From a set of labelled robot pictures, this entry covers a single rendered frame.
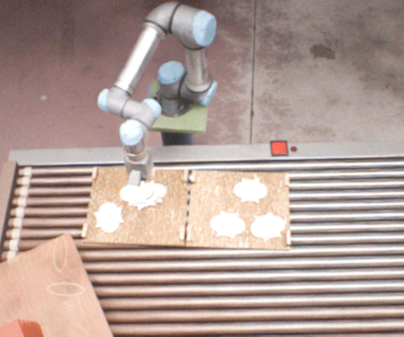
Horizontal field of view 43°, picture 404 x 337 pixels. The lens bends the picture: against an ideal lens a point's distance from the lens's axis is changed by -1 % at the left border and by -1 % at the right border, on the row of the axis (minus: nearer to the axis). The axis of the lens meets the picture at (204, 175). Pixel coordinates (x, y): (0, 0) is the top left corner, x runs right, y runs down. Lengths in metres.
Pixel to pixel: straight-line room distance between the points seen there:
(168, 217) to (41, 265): 0.53
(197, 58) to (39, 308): 1.10
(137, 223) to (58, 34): 2.46
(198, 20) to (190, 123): 0.64
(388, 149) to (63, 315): 1.52
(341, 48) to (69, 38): 2.08
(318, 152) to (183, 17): 0.86
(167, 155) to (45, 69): 1.96
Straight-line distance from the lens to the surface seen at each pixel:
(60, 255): 2.01
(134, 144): 1.75
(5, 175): 2.37
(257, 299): 1.99
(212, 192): 2.15
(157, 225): 2.10
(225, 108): 3.59
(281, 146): 2.30
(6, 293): 2.02
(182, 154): 2.28
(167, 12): 1.95
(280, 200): 2.15
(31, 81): 4.01
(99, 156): 2.33
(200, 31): 1.90
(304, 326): 1.98
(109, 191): 2.20
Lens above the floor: 2.82
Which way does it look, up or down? 59 degrees down
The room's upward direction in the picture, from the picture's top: 3 degrees counter-clockwise
